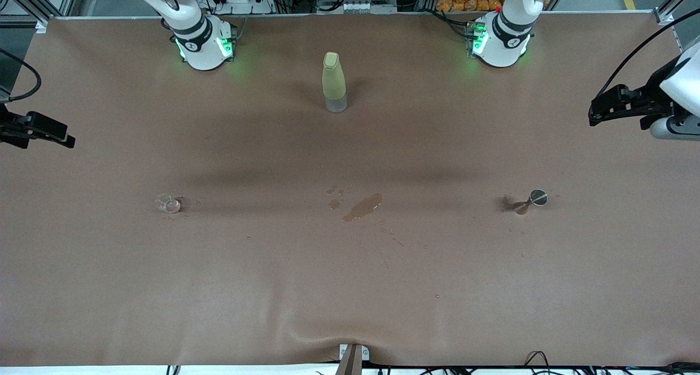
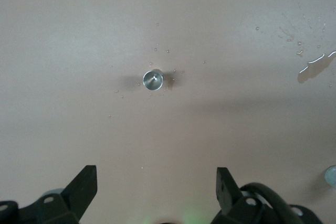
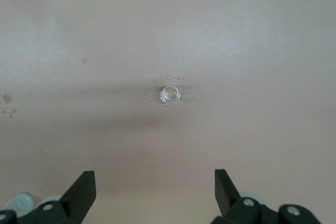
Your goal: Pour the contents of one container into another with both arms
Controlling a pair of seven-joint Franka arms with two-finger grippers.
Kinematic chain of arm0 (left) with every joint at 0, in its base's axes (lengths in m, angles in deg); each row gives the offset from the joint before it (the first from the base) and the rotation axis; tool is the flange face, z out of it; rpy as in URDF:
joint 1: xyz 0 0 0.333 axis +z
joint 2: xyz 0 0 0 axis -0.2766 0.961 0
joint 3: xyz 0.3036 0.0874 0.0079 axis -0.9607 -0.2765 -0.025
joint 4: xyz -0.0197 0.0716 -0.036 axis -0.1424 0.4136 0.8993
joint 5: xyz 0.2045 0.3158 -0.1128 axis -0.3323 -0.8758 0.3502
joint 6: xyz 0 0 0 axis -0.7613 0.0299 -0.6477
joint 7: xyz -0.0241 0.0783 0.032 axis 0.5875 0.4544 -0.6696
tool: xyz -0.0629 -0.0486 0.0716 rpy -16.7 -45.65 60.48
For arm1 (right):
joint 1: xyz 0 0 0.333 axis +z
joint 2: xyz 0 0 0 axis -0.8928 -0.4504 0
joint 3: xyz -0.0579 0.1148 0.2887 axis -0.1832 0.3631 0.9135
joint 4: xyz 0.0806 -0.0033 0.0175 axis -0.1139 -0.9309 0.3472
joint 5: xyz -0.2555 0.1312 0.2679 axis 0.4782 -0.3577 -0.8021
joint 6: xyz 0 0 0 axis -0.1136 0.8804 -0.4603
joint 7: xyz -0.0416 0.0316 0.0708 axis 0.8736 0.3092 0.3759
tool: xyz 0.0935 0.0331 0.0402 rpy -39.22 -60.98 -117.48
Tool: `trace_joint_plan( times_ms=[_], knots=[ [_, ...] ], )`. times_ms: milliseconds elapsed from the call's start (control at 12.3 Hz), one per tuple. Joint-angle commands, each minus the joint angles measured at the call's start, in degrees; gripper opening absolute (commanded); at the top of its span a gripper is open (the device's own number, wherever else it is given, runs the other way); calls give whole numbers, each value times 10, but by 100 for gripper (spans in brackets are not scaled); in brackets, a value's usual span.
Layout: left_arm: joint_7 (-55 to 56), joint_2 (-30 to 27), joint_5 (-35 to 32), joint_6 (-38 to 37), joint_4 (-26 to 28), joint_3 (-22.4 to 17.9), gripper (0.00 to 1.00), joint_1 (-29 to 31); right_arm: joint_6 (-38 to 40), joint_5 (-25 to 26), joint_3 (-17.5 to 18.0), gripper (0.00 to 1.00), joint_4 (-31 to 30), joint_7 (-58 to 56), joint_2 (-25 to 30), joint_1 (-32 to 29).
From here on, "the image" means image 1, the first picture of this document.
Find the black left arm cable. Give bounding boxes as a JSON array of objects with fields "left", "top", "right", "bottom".
[{"left": 602, "top": 9, "right": 700, "bottom": 99}]

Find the white power strip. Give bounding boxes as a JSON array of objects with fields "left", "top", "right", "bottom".
[{"left": 211, "top": 0, "right": 274, "bottom": 15}]

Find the white post bracket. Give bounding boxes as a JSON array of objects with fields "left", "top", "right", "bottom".
[{"left": 339, "top": 344, "right": 370, "bottom": 362}]

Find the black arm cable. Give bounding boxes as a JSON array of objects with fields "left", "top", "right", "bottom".
[
  {"left": 0, "top": 50, "right": 42, "bottom": 102},
  {"left": 602, "top": 9, "right": 700, "bottom": 99}
]

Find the brown table mat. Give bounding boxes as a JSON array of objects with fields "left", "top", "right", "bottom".
[{"left": 0, "top": 11, "right": 700, "bottom": 367}]

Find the green shaker bottle clear base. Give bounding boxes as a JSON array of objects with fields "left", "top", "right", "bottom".
[{"left": 322, "top": 51, "right": 348, "bottom": 114}]

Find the clear glass beaker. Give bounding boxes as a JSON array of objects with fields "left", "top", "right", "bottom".
[{"left": 155, "top": 193, "right": 182, "bottom": 214}]

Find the large brown liquid puddle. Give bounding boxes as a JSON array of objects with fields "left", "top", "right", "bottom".
[{"left": 342, "top": 193, "right": 383, "bottom": 223}]

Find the steel double jigger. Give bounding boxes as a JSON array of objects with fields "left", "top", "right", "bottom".
[{"left": 513, "top": 189, "right": 548, "bottom": 215}]

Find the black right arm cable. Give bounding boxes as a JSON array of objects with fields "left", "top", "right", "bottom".
[{"left": 0, "top": 50, "right": 42, "bottom": 102}]

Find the white terminal block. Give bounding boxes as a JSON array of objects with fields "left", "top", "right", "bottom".
[{"left": 338, "top": 1, "right": 398, "bottom": 14}]

